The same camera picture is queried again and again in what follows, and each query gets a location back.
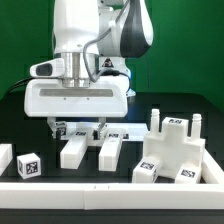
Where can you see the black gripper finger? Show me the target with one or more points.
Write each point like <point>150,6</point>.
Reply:
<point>97,131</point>
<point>51,123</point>

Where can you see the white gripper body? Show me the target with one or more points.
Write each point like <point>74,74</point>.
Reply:
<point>49,98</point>

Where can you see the long white chair back post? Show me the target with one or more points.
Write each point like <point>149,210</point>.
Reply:
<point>75,149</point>

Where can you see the white chair seat piece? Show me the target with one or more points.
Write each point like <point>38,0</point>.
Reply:
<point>172,145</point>

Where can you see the small white tagged cube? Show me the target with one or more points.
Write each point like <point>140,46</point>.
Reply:
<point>61,128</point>

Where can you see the white sheet with tags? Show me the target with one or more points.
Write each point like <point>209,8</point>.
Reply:
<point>131,131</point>

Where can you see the white tagged cube front left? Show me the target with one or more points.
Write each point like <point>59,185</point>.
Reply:
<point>29,165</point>

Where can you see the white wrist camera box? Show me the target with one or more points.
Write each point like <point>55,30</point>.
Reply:
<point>50,69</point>

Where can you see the white U-shaped boundary frame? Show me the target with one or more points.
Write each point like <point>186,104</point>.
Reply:
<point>209,195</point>

